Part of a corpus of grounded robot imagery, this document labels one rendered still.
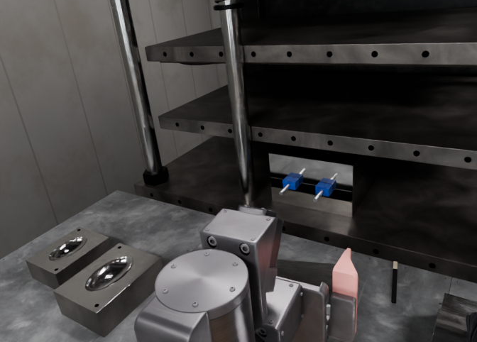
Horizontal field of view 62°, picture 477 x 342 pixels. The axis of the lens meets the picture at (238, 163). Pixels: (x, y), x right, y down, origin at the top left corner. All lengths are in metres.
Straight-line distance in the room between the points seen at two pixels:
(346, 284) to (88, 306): 0.69
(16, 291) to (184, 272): 0.97
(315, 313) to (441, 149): 0.81
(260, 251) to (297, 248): 0.83
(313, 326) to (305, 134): 0.88
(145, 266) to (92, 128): 1.75
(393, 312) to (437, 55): 0.58
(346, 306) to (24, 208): 2.19
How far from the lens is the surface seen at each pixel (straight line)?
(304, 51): 1.13
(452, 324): 0.76
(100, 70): 2.70
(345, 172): 1.18
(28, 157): 2.40
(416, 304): 0.97
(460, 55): 1.04
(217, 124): 1.34
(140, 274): 0.98
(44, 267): 1.14
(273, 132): 1.24
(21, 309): 1.14
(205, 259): 0.26
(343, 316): 0.37
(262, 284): 0.28
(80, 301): 0.97
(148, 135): 1.50
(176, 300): 0.24
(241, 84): 1.20
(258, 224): 0.28
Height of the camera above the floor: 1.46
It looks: 24 degrees down
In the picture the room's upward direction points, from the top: 6 degrees counter-clockwise
